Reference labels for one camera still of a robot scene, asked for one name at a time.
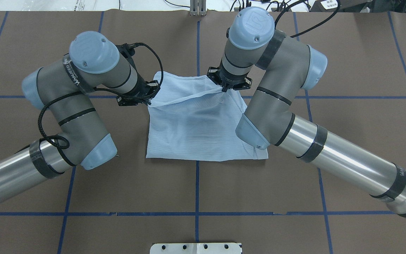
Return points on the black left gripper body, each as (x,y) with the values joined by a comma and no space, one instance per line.
(141,88)

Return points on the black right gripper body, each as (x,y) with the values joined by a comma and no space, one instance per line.
(228,82)

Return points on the light blue button shirt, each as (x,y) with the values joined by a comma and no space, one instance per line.
(191,118)

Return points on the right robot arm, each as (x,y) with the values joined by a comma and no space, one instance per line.
(290,65)

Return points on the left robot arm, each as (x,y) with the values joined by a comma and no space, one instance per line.
(72,131)

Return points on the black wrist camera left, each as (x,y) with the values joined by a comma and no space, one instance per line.
(126,50)

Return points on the aluminium frame post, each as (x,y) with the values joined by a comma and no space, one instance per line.
(198,8)

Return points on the white camera stand base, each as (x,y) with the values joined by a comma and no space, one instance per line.
(197,248)

